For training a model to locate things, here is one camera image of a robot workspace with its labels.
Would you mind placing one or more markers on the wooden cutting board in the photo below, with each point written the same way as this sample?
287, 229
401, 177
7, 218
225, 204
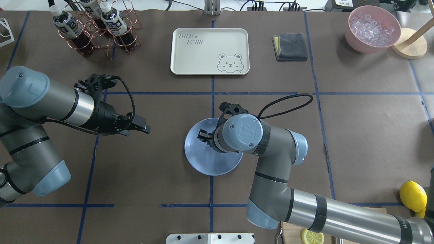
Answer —
292, 234

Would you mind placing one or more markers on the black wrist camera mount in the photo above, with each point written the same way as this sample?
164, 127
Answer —
95, 84
229, 109

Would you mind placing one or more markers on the yellow lemon near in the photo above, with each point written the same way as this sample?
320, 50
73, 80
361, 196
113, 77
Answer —
413, 196

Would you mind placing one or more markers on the drink bottle one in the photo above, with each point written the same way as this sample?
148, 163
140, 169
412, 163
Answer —
71, 29

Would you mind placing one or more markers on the white cup rack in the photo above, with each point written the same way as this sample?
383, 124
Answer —
6, 35

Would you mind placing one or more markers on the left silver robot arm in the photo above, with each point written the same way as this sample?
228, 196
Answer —
28, 100

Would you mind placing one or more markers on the blue plate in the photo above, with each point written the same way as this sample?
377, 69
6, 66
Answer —
204, 158

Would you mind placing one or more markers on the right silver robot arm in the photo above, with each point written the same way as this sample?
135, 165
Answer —
272, 200

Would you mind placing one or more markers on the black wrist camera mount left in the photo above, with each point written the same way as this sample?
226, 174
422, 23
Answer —
95, 84

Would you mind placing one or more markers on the copper wire bottle rack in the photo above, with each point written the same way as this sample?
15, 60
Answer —
100, 36

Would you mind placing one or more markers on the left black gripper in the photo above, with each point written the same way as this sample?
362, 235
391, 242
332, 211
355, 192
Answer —
109, 116

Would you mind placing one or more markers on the drink bottle three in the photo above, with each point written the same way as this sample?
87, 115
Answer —
92, 7

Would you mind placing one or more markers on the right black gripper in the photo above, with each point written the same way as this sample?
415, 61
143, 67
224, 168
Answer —
203, 135

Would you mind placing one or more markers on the lemon half slice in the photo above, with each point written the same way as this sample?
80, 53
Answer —
311, 237

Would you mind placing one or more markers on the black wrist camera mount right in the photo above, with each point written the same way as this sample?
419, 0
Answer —
229, 109

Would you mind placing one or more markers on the yellow lemon far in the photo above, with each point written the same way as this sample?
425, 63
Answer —
421, 213

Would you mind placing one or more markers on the grey folded cloth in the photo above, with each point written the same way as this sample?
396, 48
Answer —
290, 47

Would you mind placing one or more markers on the pink bowl of ice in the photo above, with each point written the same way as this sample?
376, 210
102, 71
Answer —
371, 29

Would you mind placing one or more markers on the aluminium frame post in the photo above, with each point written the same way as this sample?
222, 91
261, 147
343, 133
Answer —
212, 8

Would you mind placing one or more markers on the yellow lemon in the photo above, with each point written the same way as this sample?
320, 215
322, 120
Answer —
413, 196
421, 213

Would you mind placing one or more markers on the wooden cup stand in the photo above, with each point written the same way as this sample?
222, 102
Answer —
412, 44

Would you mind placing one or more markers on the cream bear tray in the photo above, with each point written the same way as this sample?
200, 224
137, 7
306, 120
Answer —
210, 51

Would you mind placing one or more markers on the drink bottle two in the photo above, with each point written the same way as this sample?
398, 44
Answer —
116, 25

